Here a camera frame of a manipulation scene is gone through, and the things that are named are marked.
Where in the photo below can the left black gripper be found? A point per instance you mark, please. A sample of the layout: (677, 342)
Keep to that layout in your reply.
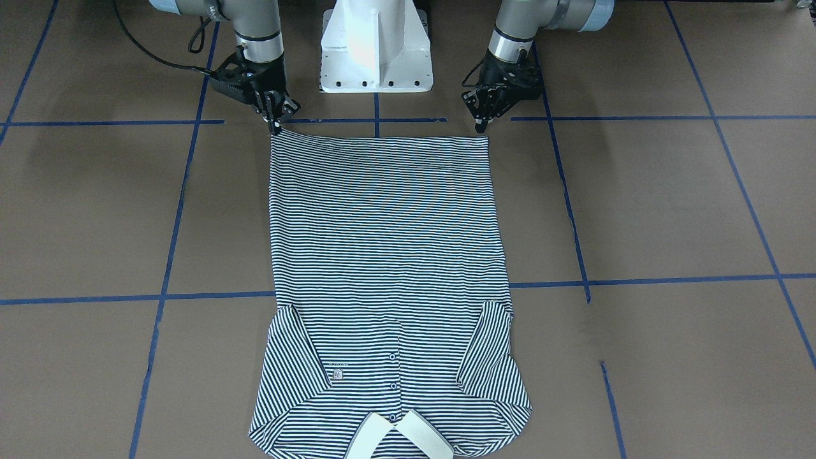
(499, 77)

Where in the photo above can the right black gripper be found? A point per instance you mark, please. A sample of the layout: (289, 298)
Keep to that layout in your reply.
(270, 78)

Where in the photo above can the navy white striped polo shirt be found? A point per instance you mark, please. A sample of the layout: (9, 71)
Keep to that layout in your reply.
(392, 334)

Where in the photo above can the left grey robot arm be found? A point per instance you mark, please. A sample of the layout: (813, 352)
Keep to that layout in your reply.
(518, 23)

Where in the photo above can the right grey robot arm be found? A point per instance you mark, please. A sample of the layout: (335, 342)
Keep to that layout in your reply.
(256, 24)

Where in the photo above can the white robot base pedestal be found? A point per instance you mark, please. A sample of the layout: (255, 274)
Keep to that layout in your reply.
(375, 47)

